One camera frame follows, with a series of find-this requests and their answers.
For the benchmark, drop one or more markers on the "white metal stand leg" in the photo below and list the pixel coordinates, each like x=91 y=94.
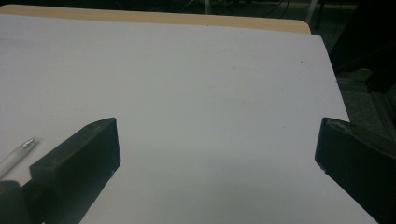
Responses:
x=207 y=6
x=311 y=11

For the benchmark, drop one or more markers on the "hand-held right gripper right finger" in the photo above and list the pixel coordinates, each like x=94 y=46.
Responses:
x=355 y=161

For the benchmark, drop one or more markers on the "white pen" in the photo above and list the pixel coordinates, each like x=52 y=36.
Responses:
x=14 y=155

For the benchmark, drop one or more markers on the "wooden table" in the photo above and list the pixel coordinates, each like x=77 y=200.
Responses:
x=174 y=18

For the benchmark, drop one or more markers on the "white paper sheet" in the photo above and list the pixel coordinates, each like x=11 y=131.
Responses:
x=202 y=102

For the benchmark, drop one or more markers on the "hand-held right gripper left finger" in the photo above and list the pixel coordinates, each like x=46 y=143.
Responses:
x=79 y=158

